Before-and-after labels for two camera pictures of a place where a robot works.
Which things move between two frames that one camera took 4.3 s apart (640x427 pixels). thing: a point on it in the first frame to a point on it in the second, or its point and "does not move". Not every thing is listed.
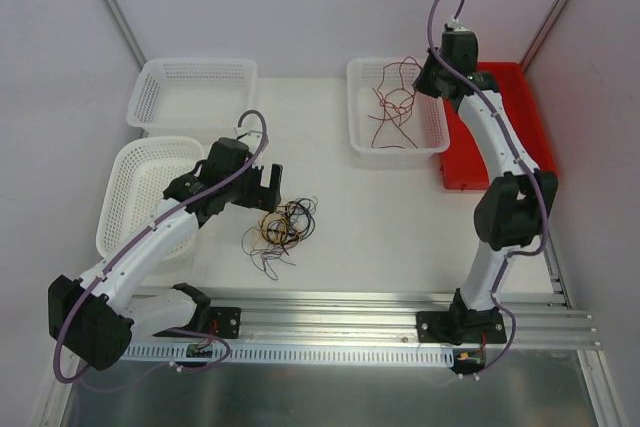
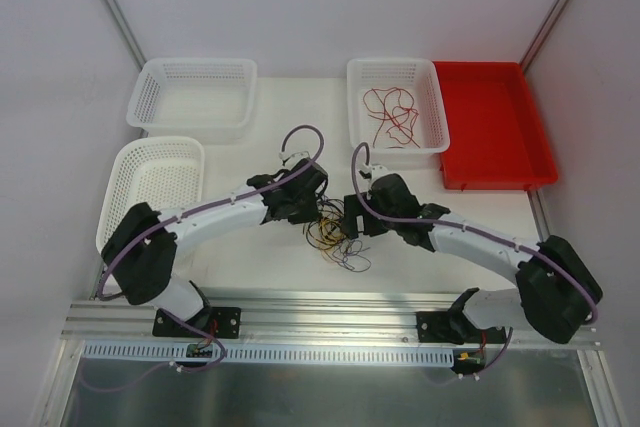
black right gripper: x=426 y=80 to x=353 y=220
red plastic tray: x=463 y=166 does not move
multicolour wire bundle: x=279 y=231 to x=325 y=234
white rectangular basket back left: x=192 y=97 does not move
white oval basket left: x=138 y=172 does not move
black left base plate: x=224 y=322 does not move
